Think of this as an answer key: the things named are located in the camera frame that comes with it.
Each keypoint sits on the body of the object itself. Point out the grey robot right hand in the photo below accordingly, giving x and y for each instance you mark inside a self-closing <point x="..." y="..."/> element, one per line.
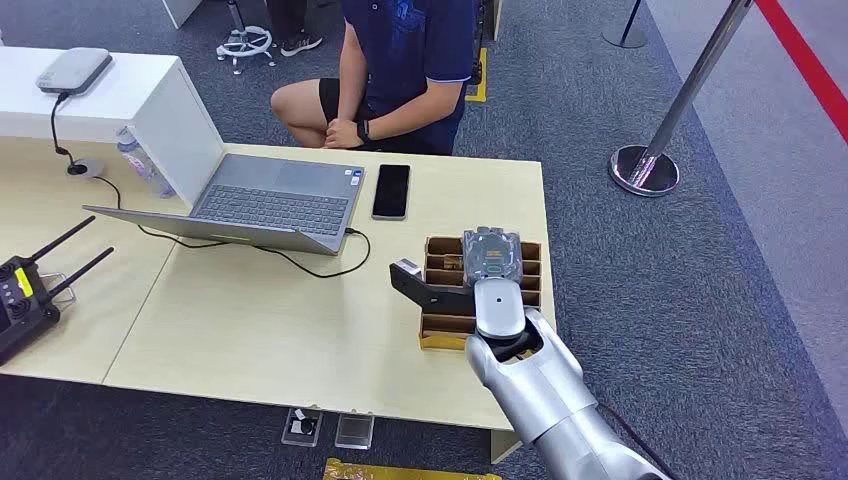
<point x="491" y="255"/>

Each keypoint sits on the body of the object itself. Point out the person's right hand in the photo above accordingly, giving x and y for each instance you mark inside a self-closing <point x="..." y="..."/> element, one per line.
<point x="336" y="122"/>

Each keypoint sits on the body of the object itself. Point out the person's left hand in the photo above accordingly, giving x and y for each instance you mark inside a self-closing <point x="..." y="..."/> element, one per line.
<point x="344" y="138"/>

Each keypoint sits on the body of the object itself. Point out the person's right forearm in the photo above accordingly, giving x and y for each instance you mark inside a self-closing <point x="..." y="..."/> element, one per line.
<point x="351" y="86"/>

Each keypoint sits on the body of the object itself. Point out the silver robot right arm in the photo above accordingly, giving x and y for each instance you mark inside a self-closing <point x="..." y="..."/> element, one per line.
<point x="550" y="397"/>

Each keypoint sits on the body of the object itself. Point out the person's left forearm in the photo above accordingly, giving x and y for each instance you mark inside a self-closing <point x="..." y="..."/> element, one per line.
<point x="414" y="109"/>

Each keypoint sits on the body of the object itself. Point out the card in holder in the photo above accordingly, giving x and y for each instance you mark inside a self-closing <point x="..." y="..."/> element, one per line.
<point x="453" y="264"/>

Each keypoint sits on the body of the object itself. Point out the cardboard card holder box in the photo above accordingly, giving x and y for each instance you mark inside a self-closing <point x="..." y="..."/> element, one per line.
<point x="444" y="324"/>

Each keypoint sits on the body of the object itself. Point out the person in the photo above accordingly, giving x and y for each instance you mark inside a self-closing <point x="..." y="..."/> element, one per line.
<point x="404" y="60"/>

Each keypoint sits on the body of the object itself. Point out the black wristwatch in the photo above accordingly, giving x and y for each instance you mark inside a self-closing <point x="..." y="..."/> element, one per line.
<point x="363" y="132"/>

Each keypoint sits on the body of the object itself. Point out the black smartphone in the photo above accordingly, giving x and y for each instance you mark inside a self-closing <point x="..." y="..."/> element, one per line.
<point x="391" y="191"/>

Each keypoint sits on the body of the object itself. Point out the dark sneaker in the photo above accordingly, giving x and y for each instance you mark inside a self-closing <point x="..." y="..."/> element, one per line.
<point x="301" y="44"/>

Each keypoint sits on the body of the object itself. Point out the grey open laptop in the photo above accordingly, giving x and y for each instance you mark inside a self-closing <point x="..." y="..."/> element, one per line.
<point x="278" y="199"/>

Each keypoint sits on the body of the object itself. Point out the white stool base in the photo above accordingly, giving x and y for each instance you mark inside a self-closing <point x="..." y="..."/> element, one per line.
<point x="245" y="43"/>

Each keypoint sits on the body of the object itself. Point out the yellow floor tape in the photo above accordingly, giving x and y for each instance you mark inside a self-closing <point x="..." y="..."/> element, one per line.
<point x="481" y="76"/>

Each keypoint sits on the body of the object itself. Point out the white box shelf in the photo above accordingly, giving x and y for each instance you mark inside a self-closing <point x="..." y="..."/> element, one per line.
<point x="166" y="112"/>

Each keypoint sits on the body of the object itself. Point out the clear plastic water bottle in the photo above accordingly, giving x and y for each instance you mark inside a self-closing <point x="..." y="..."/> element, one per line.
<point x="142" y="164"/>

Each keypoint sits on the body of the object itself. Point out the clear empty plastic case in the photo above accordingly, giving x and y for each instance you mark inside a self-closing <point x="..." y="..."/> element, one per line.
<point x="354" y="432"/>

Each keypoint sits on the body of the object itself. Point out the yellow packaging sheet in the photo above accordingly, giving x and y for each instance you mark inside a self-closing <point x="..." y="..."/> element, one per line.
<point x="397" y="472"/>

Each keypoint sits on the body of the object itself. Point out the clear case with black insert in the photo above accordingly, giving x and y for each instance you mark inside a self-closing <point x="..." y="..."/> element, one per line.
<point x="302" y="426"/>

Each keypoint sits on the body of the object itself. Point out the grey flat device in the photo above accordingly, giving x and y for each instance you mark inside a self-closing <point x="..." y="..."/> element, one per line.
<point x="73" y="69"/>

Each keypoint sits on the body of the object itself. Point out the black remote controller with antennas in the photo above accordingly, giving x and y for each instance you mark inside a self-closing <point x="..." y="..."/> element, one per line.
<point x="23" y="298"/>

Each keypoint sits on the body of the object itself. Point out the red barrier belt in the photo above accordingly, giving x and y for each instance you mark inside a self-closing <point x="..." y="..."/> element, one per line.
<point x="805" y="63"/>

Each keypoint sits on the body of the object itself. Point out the black bracket wrist camera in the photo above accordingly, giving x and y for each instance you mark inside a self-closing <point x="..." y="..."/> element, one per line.
<point x="430" y="291"/>

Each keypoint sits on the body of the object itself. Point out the chrome stanchion post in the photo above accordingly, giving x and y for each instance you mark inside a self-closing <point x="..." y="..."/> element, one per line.
<point x="669" y="112"/>

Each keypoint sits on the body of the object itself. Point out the dark stanchion post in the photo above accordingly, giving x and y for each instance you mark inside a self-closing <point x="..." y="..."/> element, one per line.
<point x="626" y="30"/>

